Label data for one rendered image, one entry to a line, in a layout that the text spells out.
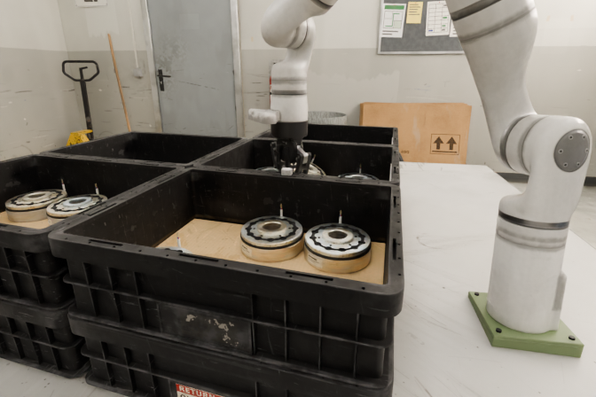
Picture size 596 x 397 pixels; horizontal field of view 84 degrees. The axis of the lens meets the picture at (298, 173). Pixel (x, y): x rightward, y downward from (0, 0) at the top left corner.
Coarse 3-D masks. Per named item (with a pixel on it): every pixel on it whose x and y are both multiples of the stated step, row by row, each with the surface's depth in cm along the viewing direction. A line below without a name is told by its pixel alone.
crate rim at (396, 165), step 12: (240, 144) 84; (324, 144) 86; (336, 144) 85; (348, 144) 85; (360, 144) 84; (372, 144) 84; (216, 156) 73; (396, 156) 73; (216, 168) 64; (228, 168) 64; (240, 168) 64; (396, 168) 64; (360, 180) 57; (372, 180) 57; (396, 180) 57
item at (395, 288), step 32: (64, 256) 38; (96, 256) 36; (128, 256) 35; (160, 256) 34; (192, 256) 34; (224, 288) 33; (256, 288) 32; (288, 288) 31; (320, 288) 30; (352, 288) 29; (384, 288) 29
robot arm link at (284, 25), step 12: (276, 0) 58; (288, 0) 56; (300, 0) 54; (312, 0) 54; (264, 12) 59; (276, 12) 57; (288, 12) 56; (300, 12) 55; (312, 12) 55; (324, 12) 56; (264, 24) 59; (276, 24) 57; (288, 24) 57; (300, 24) 57; (264, 36) 60; (276, 36) 58; (288, 36) 58; (300, 36) 60; (288, 48) 63
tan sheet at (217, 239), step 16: (192, 224) 63; (208, 224) 63; (224, 224) 63; (240, 224) 63; (176, 240) 57; (192, 240) 57; (208, 240) 57; (224, 240) 57; (208, 256) 52; (224, 256) 52; (240, 256) 52; (384, 256) 53; (320, 272) 48; (368, 272) 48
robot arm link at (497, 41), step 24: (504, 0) 40; (528, 0) 41; (456, 24) 45; (480, 24) 42; (504, 24) 41; (528, 24) 41; (480, 48) 44; (504, 48) 43; (528, 48) 43; (480, 72) 47; (504, 72) 45; (480, 96) 50; (504, 96) 48; (528, 96) 51; (504, 120) 51; (504, 144) 51
